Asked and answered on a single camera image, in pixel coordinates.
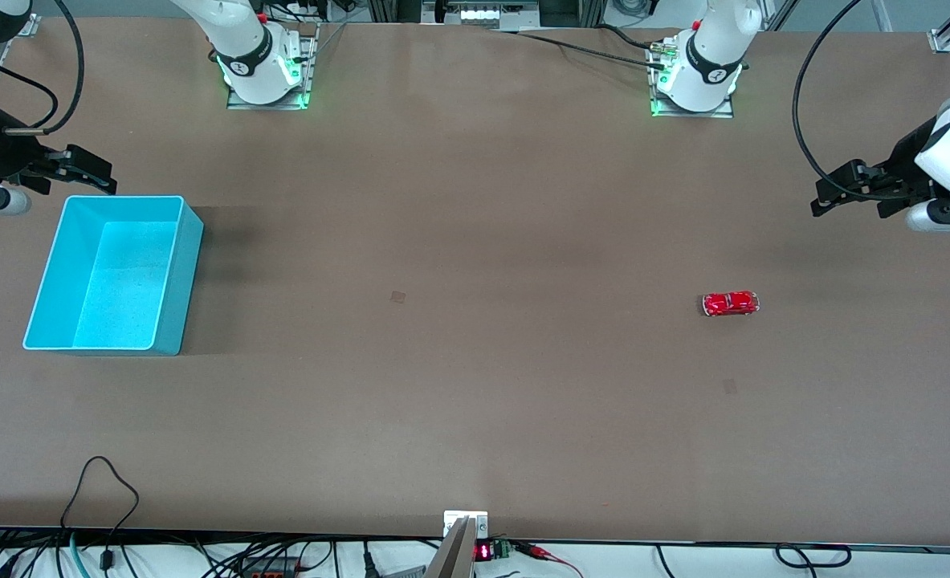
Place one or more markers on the lit white device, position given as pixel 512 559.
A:
pixel 483 14

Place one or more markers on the black orange power strip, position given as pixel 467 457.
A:
pixel 270 568

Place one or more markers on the white mounting bracket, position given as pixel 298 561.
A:
pixel 479 522

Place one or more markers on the red beetle toy car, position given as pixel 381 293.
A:
pixel 730 303

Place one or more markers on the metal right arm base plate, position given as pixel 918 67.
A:
pixel 282 105

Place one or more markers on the small metal corner bracket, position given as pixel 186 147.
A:
pixel 29 28

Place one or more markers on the grey metal camera post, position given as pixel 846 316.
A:
pixel 452 558

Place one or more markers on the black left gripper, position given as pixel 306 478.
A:
pixel 905 161

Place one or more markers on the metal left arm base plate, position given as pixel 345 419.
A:
pixel 723 113

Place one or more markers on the red LED display module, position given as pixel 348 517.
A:
pixel 484 552

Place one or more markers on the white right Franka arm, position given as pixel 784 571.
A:
pixel 242 48

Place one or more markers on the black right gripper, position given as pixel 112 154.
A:
pixel 6 157

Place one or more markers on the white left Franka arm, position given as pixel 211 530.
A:
pixel 707 48

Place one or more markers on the blue plastic box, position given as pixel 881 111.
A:
pixel 121 281

